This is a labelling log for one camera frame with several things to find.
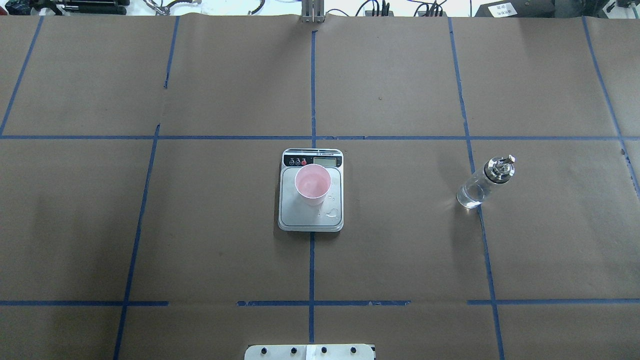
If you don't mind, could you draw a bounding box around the pink paper cup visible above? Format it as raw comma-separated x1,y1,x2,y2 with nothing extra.
294,164,332,207

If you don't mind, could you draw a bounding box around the glass sauce bottle steel cap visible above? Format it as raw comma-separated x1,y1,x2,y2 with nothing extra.
455,154,517,209

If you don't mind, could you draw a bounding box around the silver digital kitchen scale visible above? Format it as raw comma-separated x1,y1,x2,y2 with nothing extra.
278,148,345,233

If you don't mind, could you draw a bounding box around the black box with label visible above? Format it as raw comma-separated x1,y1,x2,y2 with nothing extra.
473,0,556,18

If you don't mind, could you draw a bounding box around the black tripod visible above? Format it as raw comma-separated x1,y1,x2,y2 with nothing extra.
27,0,131,16

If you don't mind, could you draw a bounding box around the aluminium frame post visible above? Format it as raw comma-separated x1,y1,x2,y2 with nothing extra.
300,0,326,24

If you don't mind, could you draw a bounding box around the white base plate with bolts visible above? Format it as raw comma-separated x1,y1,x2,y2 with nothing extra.
243,343,377,360

